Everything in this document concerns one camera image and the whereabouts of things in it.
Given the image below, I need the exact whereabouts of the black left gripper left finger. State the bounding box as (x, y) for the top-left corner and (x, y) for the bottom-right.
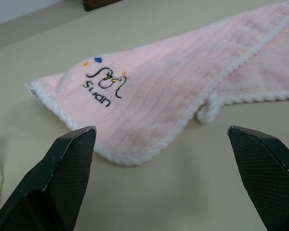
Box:
(0, 125), (97, 231)

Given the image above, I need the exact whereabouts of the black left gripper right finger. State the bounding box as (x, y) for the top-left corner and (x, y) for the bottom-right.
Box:
(227, 125), (289, 231)

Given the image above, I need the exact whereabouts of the pink towel with swan embroidery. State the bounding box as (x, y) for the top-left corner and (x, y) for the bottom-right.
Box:
(26, 0), (289, 167)

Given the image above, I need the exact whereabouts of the dark brown wooden object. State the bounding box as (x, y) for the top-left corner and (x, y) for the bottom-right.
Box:
(82, 0), (122, 12)

